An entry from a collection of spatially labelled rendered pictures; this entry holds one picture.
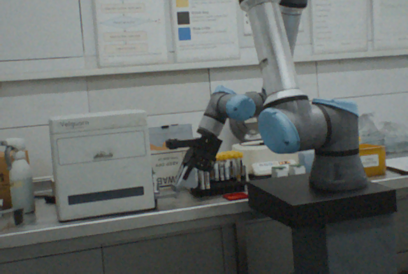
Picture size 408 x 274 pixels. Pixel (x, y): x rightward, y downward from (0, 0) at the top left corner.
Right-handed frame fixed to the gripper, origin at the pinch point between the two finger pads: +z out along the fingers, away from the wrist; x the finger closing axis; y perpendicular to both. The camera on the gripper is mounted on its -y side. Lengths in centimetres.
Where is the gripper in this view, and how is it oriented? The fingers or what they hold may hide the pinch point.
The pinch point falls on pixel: (176, 188)
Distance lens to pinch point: 167.6
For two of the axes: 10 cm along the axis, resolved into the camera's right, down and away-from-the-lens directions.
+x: -3.0, -0.2, 9.6
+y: 8.7, 4.2, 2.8
